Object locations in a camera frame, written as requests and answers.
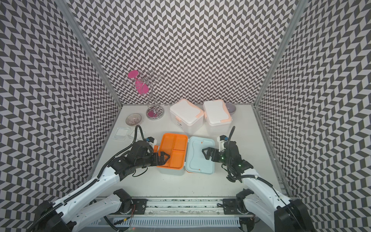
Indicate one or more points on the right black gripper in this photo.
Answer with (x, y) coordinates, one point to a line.
(216, 153)

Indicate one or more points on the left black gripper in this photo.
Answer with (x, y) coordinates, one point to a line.
(155, 158)

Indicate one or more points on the blue first aid kit box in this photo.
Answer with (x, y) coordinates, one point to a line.
(195, 161)

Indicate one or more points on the orange tray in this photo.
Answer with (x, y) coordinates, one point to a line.
(174, 145)

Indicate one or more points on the white first aid box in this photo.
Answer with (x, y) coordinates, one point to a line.
(187, 116)
(217, 117)

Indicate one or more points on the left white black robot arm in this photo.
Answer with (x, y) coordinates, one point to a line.
(78, 209)

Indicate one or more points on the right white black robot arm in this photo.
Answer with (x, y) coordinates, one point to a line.
(279, 212)

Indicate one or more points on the small grey round bowl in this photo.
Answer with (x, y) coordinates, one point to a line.
(231, 108)

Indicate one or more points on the small clear glass bowl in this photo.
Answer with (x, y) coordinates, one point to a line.
(133, 119)

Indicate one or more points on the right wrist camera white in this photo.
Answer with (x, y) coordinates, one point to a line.
(221, 141)

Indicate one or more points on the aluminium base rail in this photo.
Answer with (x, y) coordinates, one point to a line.
(185, 207)

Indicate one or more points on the silver wire stand pink ornaments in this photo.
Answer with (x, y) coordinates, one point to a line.
(144, 83)

